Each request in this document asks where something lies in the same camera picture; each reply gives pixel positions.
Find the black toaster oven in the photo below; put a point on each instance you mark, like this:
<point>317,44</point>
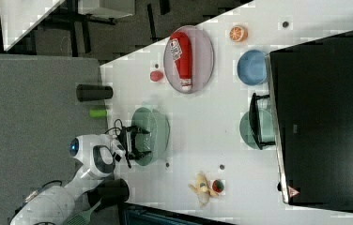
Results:
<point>311,92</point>

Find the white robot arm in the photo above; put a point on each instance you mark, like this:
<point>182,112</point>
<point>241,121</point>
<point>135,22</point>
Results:
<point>98,155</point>

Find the small red toy fruit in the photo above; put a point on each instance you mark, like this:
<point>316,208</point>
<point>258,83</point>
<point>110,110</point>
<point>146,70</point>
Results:
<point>218,186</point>

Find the black cylinder post upper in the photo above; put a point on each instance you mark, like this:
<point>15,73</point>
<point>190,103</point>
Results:
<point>90,92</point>

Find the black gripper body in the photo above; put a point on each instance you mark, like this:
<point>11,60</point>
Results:
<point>125,138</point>

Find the black oven door handle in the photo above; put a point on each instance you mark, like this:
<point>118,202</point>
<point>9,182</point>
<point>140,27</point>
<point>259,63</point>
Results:
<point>254,120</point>

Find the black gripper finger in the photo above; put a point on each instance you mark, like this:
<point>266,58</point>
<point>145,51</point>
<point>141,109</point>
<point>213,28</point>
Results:
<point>136,129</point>
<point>136,155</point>

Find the green plate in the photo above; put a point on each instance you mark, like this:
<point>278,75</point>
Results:
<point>266,126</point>

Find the red ketchup bottle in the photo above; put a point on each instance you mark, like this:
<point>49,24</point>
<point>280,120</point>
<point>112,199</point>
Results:
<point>181,50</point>

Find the blue bowl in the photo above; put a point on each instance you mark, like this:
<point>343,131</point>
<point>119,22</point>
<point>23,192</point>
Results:
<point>252,67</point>

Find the toy orange half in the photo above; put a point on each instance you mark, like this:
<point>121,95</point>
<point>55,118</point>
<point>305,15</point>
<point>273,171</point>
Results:
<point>238,33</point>

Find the green plastic strainer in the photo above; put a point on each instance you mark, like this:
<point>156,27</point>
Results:
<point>149,118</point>

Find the green toy lime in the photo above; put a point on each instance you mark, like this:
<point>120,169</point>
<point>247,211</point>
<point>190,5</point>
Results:
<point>97,113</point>

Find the peeled toy banana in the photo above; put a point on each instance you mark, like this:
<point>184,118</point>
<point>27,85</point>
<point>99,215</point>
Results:
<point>202,190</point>

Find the toy strawberry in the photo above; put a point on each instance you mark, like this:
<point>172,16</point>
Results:
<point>156,76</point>

